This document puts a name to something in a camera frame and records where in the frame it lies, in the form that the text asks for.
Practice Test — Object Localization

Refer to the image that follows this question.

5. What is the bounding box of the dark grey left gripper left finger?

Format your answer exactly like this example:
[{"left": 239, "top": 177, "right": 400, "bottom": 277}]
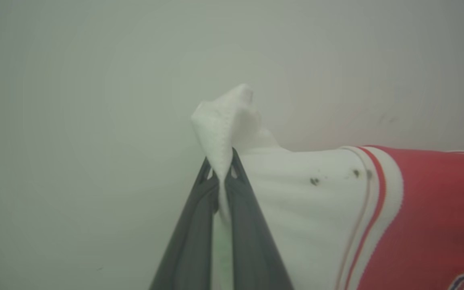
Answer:
[{"left": 149, "top": 157, "right": 220, "bottom": 290}]

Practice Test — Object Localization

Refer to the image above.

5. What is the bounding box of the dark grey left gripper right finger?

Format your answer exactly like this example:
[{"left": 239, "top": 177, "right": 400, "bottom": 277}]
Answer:
[{"left": 224, "top": 148, "right": 294, "bottom": 290}]

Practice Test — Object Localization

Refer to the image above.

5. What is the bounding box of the red and white sports jersey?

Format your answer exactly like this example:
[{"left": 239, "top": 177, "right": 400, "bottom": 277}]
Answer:
[{"left": 191, "top": 83, "right": 464, "bottom": 290}]

